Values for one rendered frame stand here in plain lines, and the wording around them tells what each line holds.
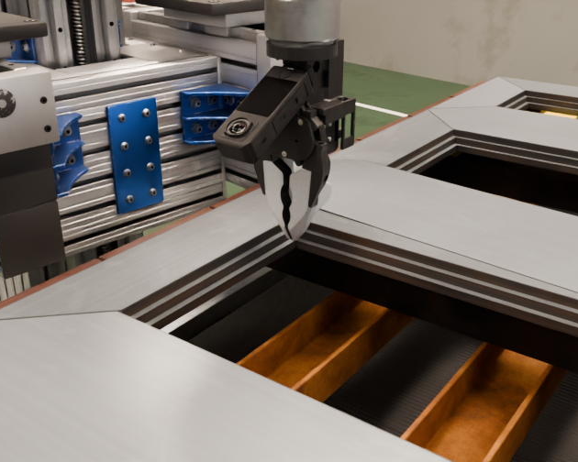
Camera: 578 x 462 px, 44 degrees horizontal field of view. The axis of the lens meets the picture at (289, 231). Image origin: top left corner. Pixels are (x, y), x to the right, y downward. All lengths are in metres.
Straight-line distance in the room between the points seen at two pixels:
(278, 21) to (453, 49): 4.76
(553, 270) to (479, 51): 4.61
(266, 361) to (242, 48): 0.56
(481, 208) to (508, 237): 0.08
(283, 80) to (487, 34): 4.60
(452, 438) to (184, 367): 0.32
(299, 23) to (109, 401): 0.38
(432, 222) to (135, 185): 0.53
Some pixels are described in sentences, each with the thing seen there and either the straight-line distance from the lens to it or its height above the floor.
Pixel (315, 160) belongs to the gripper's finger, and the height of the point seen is 0.94.
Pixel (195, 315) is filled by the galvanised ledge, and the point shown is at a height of 0.68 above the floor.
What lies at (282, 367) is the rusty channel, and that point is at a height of 0.68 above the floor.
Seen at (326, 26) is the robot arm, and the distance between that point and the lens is 0.70.
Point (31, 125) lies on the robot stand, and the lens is 0.94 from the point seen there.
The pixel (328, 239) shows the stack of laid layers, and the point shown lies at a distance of 0.80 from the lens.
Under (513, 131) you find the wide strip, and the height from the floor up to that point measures 0.85.
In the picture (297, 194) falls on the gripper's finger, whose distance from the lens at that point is 0.75.
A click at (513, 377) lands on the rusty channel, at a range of 0.88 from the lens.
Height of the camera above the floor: 1.18
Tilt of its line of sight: 24 degrees down
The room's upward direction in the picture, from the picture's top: straight up
